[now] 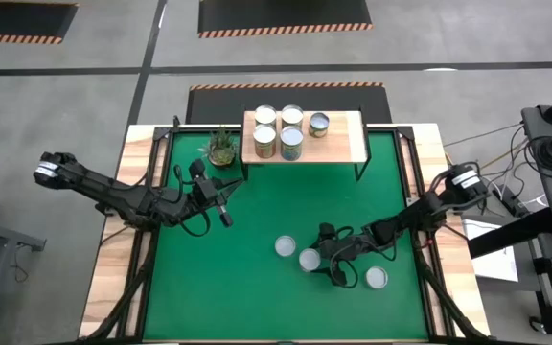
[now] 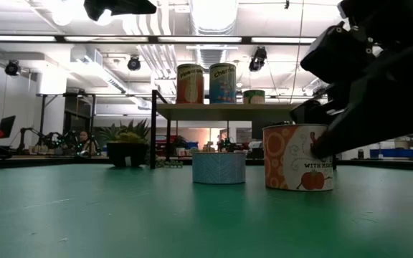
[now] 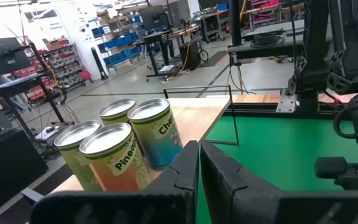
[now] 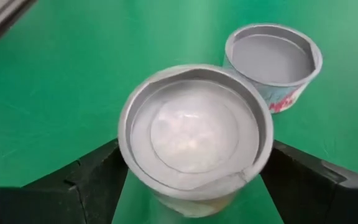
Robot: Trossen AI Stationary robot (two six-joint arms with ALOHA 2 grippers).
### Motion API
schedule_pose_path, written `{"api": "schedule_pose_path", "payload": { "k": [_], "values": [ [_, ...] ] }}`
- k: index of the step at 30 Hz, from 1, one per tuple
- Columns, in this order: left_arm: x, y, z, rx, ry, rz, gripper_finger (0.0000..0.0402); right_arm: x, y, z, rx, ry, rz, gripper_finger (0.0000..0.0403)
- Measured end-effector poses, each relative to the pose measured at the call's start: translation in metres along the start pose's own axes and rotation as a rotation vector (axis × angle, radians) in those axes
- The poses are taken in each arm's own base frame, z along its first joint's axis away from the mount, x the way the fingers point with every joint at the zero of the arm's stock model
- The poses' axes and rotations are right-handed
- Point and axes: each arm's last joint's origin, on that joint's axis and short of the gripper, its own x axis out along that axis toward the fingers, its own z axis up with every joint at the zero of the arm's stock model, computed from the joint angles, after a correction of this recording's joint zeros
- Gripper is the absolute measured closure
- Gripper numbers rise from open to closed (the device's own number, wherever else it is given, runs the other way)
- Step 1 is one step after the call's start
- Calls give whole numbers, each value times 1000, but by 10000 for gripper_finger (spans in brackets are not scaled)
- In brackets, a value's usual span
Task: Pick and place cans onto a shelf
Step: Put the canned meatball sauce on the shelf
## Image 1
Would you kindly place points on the black support bar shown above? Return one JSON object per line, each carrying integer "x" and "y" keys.
{"x": 511, "y": 235}

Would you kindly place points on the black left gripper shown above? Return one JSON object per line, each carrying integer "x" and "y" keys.
{"x": 204, "y": 199}

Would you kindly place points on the tall green food can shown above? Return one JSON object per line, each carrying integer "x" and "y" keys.
{"x": 292, "y": 115}

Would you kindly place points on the orange tomato sauce can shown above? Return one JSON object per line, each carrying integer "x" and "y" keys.
{"x": 319, "y": 123}

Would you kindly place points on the black power strip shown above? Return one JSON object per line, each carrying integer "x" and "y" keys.
{"x": 513, "y": 201}

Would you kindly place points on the tall blue cherries can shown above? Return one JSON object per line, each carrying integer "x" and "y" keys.
{"x": 292, "y": 136}

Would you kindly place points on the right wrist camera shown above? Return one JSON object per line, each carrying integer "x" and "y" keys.
{"x": 327, "y": 230}

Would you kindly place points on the silver can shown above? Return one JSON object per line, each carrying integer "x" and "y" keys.
{"x": 309, "y": 259}
{"x": 285, "y": 246}

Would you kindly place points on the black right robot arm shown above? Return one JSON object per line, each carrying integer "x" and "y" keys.
{"x": 429, "y": 206}

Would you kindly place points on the tall tin food can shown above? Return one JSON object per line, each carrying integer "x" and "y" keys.
{"x": 265, "y": 115}

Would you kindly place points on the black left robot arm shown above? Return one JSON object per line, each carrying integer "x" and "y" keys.
{"x": 103, "y": 191}

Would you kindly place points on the tall orange pineapple can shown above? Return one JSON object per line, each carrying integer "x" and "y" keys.
{"x": 264, "y": 135}

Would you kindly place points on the white paper sheet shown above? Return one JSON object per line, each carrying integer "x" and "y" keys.
{"x": 494, "y": 259}

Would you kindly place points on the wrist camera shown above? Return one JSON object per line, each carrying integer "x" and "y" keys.
{"x": 198, "y": 168}
{"x": 327, "y": 230}

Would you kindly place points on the black hazard-striped floor mat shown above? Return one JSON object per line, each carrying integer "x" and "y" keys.
{"x": 218, "y": 105}
{"x": 22, "y": 19}
{"x": 283, "y": 16}

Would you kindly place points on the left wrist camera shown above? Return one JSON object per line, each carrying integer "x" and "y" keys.
{"x": 198, "y": 168}

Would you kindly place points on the green table mat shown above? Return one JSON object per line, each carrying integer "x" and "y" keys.
{"x": 257, "y": 306}

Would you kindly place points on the wooden shelf black metal frame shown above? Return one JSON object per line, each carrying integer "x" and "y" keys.
{"x": 338, "y": 148}

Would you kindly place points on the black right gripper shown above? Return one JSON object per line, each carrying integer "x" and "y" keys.
{"x": 348, "y": 245}

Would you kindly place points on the potted succulent plant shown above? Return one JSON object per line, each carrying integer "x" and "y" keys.
{"x": 222, "y": 153}

